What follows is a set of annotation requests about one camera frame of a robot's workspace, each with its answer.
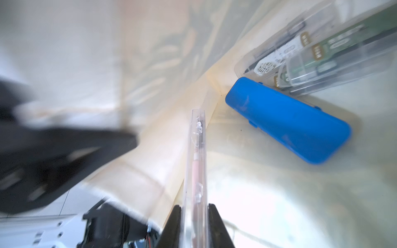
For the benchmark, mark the clear case green label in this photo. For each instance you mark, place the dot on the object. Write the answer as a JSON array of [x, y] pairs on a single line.
[[364, 45]]

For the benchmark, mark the clear case pink compass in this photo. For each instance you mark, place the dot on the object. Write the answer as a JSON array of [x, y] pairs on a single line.
[[194, 219]]

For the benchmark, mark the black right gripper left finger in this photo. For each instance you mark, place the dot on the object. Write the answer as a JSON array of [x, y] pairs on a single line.
[[170, 235]]

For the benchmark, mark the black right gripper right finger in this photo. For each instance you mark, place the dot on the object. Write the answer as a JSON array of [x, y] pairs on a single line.
[[218, 232]]

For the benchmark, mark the floral canvas tote bag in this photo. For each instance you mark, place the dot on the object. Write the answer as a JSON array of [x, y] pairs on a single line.
[[143, 66]]

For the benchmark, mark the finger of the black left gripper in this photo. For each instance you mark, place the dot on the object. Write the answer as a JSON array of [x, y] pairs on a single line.
[[38, 165]]

